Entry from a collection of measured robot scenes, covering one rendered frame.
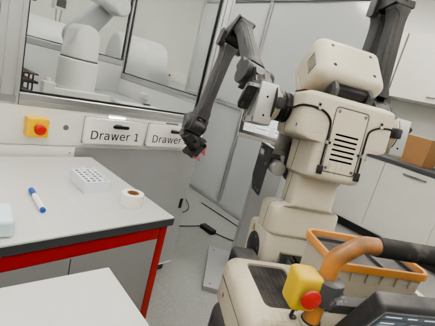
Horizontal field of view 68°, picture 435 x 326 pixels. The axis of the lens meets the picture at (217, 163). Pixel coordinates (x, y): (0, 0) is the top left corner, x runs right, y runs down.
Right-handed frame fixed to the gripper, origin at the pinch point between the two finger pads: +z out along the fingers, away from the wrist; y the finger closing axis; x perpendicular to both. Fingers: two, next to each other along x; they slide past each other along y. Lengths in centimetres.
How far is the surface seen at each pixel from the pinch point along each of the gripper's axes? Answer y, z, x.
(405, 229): -119, 231, 73
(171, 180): 13.4, 25.4, -23.6
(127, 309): 49, -59, 57
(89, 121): 23.2, -33.7, -28.6
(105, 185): 37, -38, 8
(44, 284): 56, -66, 44
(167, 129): -2.3, -1.6, -26.1
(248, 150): -69, 134, -66
